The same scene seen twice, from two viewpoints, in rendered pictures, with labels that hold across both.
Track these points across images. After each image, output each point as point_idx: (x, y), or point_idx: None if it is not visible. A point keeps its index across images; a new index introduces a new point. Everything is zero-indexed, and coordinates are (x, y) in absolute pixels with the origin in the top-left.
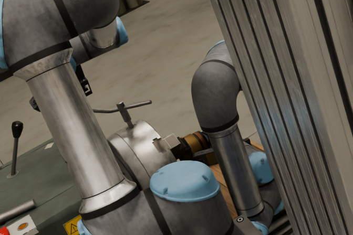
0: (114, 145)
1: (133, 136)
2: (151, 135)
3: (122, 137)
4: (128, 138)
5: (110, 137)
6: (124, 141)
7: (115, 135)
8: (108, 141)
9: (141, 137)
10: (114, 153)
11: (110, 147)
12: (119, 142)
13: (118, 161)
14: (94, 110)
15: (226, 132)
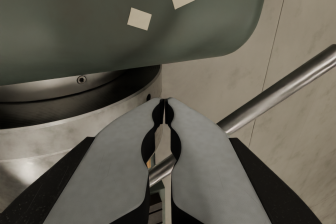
0: (1, 135)
1: (17, 180)
2: (5, 205)
3: (34, 158)
4: (15, 169)
5: (77, 128)
6: (5, 159)
7: (72, 142)
8: (54, 120)
9: (3, 191)
10: (45, 103)
11: (64, 108)
12: (11, 149)
13: (11, 98)
14: (155, 172)
15: None
